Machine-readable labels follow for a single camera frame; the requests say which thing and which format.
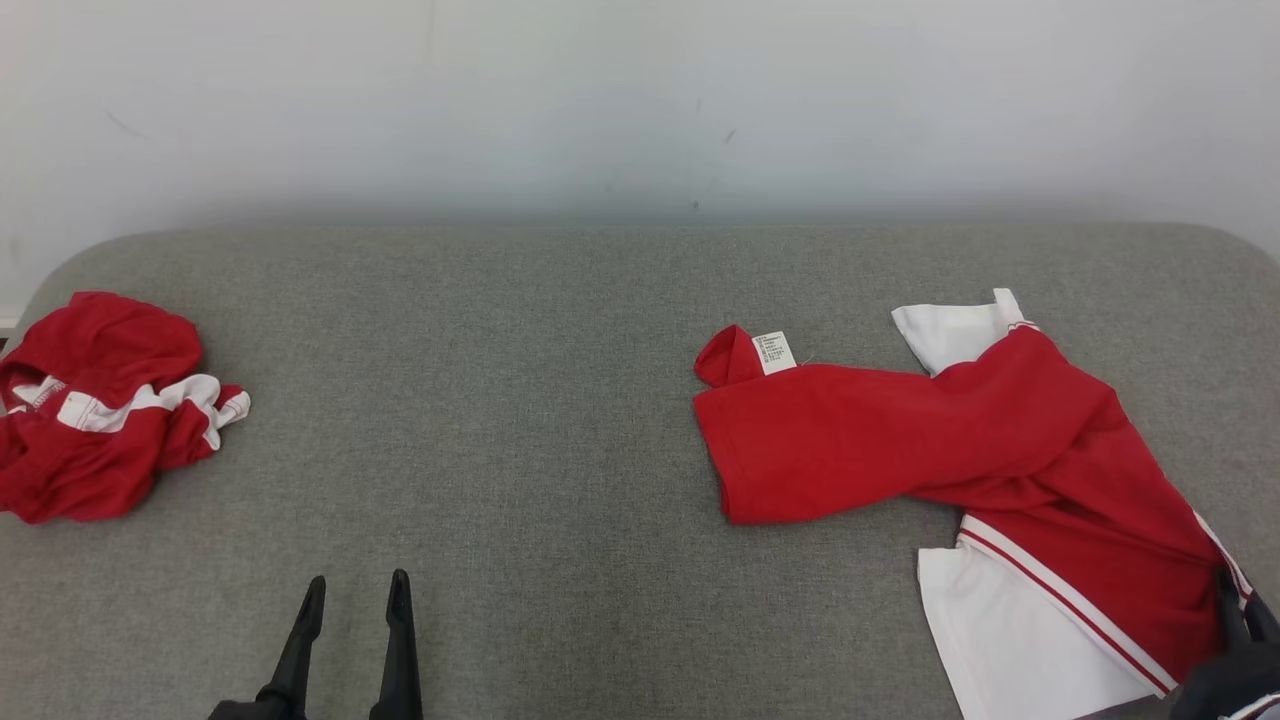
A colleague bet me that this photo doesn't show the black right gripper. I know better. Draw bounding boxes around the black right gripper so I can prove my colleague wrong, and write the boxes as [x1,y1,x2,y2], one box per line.
[1170,565,1280,720]

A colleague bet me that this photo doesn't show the red basketball jersey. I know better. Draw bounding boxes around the red basketball jersey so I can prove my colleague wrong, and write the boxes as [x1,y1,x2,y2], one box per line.
[693,288,1256,720]

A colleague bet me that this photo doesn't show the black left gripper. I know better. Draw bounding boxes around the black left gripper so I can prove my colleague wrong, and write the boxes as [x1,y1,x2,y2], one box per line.
[208,570,423,720]

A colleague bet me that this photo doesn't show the red shorts with white stripes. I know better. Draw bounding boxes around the red shorts with white stripes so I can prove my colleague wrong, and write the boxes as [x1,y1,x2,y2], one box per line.
[0,291,251,525]

